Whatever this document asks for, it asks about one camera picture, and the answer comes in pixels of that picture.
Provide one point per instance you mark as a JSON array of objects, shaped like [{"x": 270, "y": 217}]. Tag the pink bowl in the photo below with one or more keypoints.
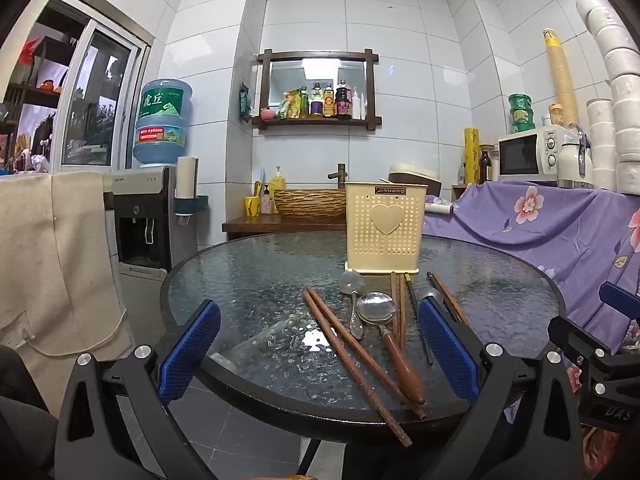
[{"x": 267, "y": 114}]

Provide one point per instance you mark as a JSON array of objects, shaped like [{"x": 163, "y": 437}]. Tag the yellow soap dispenser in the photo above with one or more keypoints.
[{"x": 277, "y": 182}]

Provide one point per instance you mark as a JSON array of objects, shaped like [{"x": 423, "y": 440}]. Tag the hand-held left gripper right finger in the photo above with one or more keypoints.
[{"x": 447, "y": 347}]

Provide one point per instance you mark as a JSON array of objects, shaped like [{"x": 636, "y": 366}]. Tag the grey water dispenser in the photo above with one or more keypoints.
[{"x": 145, "y": 195}]

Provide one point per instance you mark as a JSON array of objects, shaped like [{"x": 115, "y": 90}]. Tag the yellow green snack packet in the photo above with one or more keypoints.
[{"x": 287, "y": 106}]

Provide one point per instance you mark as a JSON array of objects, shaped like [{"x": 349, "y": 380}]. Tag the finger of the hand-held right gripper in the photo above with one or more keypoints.
[
  {"x": 580, "y": 335},
  {"x": 622, "y": 301}
]

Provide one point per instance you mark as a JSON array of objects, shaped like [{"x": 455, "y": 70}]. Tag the small metal spoon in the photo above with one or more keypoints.
[{"x": 350, "y": 281}]

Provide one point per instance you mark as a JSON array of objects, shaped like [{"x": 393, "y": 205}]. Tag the aluminium sliding window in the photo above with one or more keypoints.
[{"x": 100, "y": 110}]

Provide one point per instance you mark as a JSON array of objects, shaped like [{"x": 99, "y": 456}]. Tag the cream plastic utensil holder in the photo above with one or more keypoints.
[{"x": 360, "y": 230}]

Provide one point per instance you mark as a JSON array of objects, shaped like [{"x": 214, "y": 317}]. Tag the woven pattern basin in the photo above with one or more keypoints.
[{"x": 310, "y": 204}]

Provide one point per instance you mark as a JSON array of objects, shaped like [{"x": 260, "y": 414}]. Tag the dark cloth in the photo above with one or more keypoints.
[{"x": 22, "y": 410}]

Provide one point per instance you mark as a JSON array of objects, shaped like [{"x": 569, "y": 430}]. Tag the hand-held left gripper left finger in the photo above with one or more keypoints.
[{"x": 192, "y": 347}]

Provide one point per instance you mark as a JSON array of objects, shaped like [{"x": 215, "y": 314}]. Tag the brown wooden chopstick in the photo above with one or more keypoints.
[
  {"x": 365, "y": 350},
  {"x": 402, "y": 305},
  {"x": 447, "y": 297},
  {"x": 350, "y": 360},
  {"x": 394, "y": 300}
]

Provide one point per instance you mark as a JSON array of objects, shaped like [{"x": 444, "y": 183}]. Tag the white lint roller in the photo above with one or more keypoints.
[{"x": 440, "y": 207}]

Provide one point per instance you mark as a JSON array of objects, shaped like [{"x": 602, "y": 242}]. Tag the brown white rice cooker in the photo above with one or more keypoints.
[{"x": 415, "y": 177}]

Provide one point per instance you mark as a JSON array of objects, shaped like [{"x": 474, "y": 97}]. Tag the white electric kettle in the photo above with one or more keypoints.
[{"x": 570, "y": 165}]

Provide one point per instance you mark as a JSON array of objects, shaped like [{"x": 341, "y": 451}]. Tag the dark wooden counter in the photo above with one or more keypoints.
[{"x": 250, "y": 224}]

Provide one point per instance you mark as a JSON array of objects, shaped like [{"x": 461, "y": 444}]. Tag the white microwave oven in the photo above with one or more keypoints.
[{"x": 520, "y": 155}]

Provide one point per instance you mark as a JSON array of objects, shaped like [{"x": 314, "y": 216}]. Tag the white plastic bottle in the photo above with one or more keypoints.
[
  {"x": 363, "y": 108},
  {"x": 356, "y": 104}
]

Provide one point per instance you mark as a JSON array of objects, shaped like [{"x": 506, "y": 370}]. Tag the yellow wrap roll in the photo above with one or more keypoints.
[{"x": 471, "y": 155}]

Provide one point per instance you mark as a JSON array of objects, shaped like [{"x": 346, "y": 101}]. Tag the small wooden box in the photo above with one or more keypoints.
[{"x": 459, "y": 192}]

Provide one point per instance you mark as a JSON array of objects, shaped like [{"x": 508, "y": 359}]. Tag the small clear bottle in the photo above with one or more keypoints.
[{"x": 462, "y": 172}]

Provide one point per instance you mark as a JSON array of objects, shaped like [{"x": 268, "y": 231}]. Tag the stack of yellow paper cups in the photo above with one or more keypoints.
[{"x": 559, "y": 75}]

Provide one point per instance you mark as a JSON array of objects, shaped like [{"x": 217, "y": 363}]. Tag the purple label bottle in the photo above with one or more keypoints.
[{"x": 316, "y": 101}]

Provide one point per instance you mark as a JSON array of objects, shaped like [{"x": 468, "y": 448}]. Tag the green oil bottle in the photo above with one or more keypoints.
[{"x": 303, "y": 103}]

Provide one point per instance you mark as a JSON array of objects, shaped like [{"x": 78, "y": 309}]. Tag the bronze faucet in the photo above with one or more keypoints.
[{"x": 340, "y": 176}]

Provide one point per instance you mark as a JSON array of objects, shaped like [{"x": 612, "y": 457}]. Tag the dark soy sauce bottle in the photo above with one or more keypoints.
[{"x": 343, "y": 101}]

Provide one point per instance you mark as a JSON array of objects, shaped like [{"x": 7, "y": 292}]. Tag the blue water jug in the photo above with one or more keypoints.
[{"x": 162, "y": 125}]

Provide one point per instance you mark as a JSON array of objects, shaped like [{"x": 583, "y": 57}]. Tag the beige cloth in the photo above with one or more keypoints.
[{"x": 50, "y": 260}]

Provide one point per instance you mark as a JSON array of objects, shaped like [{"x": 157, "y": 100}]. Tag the wooden framed mirror shelf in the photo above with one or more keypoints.
[{"x": 265, "y": 90}]

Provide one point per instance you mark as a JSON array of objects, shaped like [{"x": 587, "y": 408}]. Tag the yellow cup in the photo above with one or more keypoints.
[{"x": 251, "y": 206}]

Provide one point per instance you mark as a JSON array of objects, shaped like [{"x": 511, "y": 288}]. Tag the brown sauce bottle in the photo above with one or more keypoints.
[{"x": 328, "y": 102}]

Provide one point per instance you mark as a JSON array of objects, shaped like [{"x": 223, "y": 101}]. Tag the white cup dispenser tube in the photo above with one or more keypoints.
[{"x": 187, "y": 180}]

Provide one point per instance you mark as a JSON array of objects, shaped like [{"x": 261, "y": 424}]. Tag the dark storage shelf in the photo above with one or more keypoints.
[{"x": 30, "y": 92}]

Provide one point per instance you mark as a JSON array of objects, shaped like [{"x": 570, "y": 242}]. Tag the brown glass bottle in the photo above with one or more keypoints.
[{"x": 485, "y": 166}]

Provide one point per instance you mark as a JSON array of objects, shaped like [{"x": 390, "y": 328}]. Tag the purple floral cloth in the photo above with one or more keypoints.
[{"x": 550, "y": 230}]

